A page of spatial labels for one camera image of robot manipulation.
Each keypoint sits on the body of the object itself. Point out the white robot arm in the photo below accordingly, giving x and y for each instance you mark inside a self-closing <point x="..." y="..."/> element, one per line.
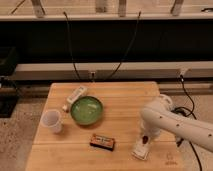
<point x="157" y="114"/>

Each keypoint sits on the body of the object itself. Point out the translucent plastic cup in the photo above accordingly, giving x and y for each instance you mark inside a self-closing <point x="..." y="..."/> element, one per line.
<point x="51" y="119"/>

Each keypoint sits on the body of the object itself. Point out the green bowl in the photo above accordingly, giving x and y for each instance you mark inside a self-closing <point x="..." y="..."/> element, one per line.
<point x="86" y="110"/>

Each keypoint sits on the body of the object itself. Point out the orange and black box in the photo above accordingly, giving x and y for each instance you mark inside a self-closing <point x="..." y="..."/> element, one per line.
<point x="102" y="142"/>

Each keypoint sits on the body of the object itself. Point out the white rectangular bar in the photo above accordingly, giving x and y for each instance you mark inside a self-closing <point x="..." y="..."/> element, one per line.
<point x="78" y="92"/>

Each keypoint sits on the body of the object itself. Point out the white wall plug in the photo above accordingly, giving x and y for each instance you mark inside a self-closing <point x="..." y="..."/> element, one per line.
<point x="92" y="75"/>

